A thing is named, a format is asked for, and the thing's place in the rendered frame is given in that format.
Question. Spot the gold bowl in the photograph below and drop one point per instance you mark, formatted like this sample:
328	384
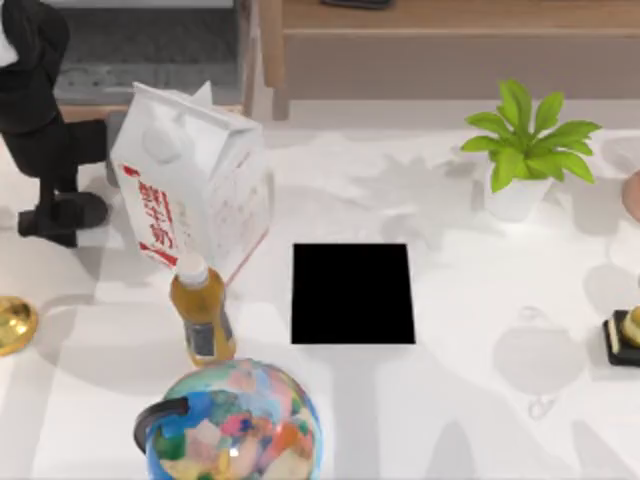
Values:
14	325

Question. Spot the white and red milk carton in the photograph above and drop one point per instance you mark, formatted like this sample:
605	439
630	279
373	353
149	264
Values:
195	175

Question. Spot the grey pierced drawer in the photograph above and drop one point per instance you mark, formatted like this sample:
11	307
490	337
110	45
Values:
150	55

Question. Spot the yellow tea bottle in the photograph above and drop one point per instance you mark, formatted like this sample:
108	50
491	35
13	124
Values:
202	310

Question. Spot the colourful globe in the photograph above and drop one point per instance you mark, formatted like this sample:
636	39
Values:
235	425

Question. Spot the black square mat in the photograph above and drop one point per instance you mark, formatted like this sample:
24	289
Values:
352	295

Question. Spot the dark flat object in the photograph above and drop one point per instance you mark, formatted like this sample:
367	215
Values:
356	3

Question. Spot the wooden cupboard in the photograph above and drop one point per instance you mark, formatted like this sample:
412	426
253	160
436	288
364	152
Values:
450	55

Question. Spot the green plant in white pot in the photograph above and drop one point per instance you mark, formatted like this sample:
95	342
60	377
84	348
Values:
522	150

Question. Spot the pink round object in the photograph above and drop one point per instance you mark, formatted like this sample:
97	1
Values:
633	196

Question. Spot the gold trophy with black base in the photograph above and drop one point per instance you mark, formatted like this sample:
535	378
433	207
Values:
625	335

